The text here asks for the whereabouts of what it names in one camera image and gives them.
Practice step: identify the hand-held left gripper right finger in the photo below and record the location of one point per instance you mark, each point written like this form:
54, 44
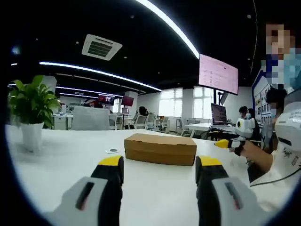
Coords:
211, 186

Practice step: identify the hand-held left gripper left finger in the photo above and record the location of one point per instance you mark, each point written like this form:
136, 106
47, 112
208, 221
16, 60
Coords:
105, 186

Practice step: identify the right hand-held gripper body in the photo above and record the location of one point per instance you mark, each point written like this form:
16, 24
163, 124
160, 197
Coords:
247, 127

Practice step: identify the brown cardboard shoe box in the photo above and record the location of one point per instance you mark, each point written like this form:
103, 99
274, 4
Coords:
160, 148

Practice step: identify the person's right hand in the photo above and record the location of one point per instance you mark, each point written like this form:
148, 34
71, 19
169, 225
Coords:
249, 151

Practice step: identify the white office desk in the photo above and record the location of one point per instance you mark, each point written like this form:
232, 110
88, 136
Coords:
202, 127

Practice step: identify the small white coaster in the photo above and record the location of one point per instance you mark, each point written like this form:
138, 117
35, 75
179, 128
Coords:
113, 150

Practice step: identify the white grey chest device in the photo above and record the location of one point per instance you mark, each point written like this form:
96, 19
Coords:
289, 127

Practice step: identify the bright window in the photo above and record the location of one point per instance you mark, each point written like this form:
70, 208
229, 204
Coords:
202, 103
170, 102

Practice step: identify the large hanging display screen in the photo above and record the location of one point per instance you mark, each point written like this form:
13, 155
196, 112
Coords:
217, 74

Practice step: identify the white office chair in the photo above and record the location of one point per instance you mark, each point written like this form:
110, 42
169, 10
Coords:
141, 121
165, 123
151, 121

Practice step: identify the white desk partition panel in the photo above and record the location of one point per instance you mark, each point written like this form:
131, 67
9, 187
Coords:
91, 117

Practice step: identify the green plant in white pot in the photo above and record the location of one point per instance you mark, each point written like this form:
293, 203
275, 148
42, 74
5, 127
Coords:
33, 99

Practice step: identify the white ceiling light strip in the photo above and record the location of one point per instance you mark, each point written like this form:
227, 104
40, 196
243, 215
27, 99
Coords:
174, 26
98, 71

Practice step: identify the white ceiling air conditioner vent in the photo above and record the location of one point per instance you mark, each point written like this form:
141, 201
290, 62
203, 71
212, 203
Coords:
101, 47

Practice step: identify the blue framed wall poster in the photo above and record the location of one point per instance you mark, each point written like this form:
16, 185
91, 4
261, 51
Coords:
259, 99

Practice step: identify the dark red wall screen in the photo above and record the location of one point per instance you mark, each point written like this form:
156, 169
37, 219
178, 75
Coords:
127, 100

